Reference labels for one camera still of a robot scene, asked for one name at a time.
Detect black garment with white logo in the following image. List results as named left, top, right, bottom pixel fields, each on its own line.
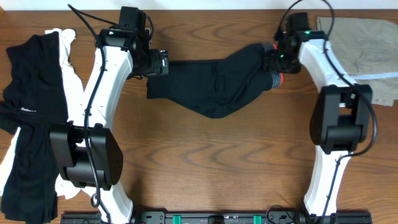
left=1, top=32, right=68, bottom=223

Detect small black looped base cable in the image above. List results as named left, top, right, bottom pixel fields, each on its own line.
left=266, top=204, right=296, bottom=224

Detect folded khaki trousers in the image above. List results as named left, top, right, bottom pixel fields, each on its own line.
left=330, top=17, right=397, bottom=106

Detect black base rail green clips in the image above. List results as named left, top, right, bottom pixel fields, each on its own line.
left=60, top=209, right=373, bottom=224

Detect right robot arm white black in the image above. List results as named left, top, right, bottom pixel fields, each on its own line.
left=264, top=12, right=376, bottom=223

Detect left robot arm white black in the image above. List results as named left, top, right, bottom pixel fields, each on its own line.
left=50, top=6, right=169, bottom=223

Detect black leggings grey red waistband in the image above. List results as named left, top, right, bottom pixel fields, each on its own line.
left=147, top=44, right=284, bottom=119

